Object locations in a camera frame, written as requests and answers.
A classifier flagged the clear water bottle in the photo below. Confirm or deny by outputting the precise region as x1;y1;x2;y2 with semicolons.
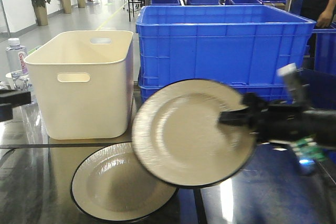
6;38;28;74

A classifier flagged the beige plate black rim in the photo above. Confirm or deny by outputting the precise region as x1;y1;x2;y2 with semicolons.
132;79;256;188
71;142;177;221

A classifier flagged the plant in gold pot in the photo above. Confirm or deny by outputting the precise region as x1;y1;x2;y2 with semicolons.
31;0;51;26

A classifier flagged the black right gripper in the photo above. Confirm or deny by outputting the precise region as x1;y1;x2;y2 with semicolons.
218;93;315;142

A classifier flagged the steel cart table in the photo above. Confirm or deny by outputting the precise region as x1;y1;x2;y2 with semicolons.
1;103;335;223

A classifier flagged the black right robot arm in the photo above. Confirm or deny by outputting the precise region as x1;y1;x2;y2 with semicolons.
218;63;335;161

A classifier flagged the large blue plastic crate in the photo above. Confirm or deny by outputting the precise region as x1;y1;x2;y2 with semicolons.
136;5;315;100

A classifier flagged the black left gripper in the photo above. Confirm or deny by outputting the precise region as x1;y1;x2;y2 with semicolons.
0;90;32;122

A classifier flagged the cream plastic basket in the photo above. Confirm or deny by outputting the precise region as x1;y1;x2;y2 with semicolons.
25;30;133;140

